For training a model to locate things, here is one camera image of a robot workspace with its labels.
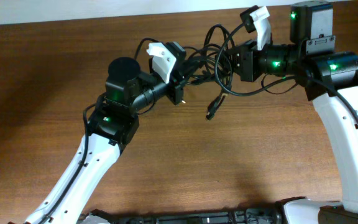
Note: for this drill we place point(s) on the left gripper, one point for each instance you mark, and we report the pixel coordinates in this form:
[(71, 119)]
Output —
[(176, 92)]

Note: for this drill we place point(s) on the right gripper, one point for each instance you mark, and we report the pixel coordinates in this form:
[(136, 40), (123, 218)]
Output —
[(247, 67)]

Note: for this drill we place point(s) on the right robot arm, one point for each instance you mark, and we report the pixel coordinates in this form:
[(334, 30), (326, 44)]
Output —
[(330, 80)]

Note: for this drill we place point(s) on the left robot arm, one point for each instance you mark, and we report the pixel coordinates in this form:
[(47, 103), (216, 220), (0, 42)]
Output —
[(110, 124)]

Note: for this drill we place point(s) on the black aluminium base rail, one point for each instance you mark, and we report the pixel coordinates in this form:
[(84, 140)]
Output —
[(243, 213)]

